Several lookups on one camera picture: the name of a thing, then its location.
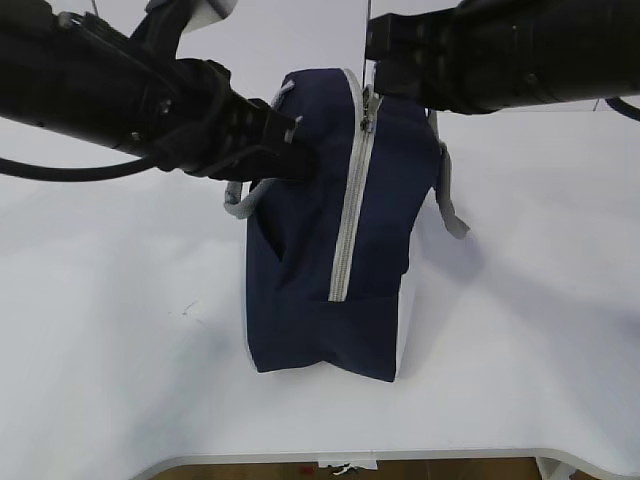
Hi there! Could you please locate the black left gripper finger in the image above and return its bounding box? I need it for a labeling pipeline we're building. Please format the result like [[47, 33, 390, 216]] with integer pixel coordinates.
[[209, 142, 319, 182]]

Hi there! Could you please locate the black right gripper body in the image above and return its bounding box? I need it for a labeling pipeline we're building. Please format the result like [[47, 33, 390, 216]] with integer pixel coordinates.
[[365, 9, 480, 113]]

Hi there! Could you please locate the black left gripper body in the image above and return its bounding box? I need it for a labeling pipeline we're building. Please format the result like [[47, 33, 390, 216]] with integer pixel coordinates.
[[151, 59, 297, 178]]

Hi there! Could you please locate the navy blue lunch bag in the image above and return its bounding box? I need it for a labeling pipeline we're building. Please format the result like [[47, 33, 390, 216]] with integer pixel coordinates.
[[225, 68, 469, 382]]

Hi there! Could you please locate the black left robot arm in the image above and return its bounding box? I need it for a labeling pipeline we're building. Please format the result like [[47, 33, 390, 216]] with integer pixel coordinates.
[[1, 1, 317, 183]]

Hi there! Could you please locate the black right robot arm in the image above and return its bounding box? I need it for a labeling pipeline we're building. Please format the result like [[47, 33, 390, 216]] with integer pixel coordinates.
[[365, 1, 639, 120]]

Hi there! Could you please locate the white tape piece under table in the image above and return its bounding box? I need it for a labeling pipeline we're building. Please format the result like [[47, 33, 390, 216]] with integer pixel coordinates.
[[317, 453, 379, 476]]

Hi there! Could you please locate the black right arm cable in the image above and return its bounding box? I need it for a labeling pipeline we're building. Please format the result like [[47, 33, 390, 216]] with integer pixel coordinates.
[[603, 97, 640, 121]]

